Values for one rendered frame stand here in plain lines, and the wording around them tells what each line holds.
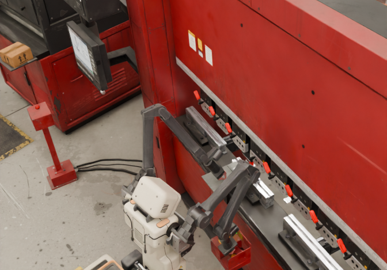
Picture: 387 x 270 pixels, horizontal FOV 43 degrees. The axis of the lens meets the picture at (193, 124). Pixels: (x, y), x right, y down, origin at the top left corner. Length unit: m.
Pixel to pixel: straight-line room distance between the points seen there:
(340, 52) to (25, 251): 3.15
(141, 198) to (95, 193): 1.99
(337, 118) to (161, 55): 1.66
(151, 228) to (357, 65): 1.31
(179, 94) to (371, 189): 1.93
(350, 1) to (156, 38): 1.60
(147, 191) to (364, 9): 1.34
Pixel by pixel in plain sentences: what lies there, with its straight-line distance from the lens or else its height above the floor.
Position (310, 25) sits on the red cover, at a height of 2.26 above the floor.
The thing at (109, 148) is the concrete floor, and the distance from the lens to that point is 4.94.
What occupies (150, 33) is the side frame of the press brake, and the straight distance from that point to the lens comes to 3.31.
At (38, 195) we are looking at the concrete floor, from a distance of 4.70.
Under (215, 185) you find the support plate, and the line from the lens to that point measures 3.04.
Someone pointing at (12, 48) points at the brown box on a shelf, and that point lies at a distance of 4.63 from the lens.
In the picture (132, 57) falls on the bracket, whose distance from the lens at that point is 3.89.
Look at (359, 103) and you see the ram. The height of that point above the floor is 2.05.
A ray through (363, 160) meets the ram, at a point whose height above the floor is 1.82.
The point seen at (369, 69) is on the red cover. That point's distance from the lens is 1.81.
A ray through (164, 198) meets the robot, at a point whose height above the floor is 1.37.
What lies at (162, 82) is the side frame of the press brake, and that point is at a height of 1.22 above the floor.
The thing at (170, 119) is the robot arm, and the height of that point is 1.51.
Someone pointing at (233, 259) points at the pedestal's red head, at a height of 0.78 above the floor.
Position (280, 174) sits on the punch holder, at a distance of 2.68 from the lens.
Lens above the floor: 3.20
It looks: 39 degrees down
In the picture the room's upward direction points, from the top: 5 degrees counter-clockwise
